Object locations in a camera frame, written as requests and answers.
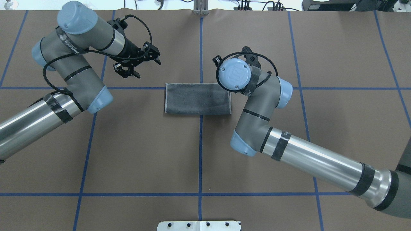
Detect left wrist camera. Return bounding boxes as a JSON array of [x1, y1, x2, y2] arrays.
[[107, 18, 128, 35]]

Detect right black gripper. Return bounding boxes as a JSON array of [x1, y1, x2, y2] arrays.
[[241, 47, 262, 70]]

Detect crossing blue tape strip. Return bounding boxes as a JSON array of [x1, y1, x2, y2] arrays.
[[1, 84, 411, 91]]

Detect black box with label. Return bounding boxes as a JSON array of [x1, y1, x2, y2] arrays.
[[301, 0, 357, 12]]

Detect long blue tape strip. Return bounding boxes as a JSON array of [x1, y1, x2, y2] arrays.
[[198, 17, 204, 221]]

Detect white mounting plate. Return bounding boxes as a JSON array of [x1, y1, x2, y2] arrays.
[[157, 220, 242, 231]]

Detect pink grey microfibre towel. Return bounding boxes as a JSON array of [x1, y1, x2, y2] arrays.
[[164, 83, 232, 115]]

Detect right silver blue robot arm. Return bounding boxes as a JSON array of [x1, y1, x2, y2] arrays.
[[212, 47, 411, 219]]

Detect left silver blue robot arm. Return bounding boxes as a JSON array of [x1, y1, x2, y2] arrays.
[[0, 1, 161, 163]]

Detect aluminium frame post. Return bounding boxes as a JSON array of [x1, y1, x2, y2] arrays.
[[193, 0, 209, 16]]

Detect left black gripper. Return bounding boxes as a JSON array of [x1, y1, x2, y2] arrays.
[[113, 38, 162, 79]]

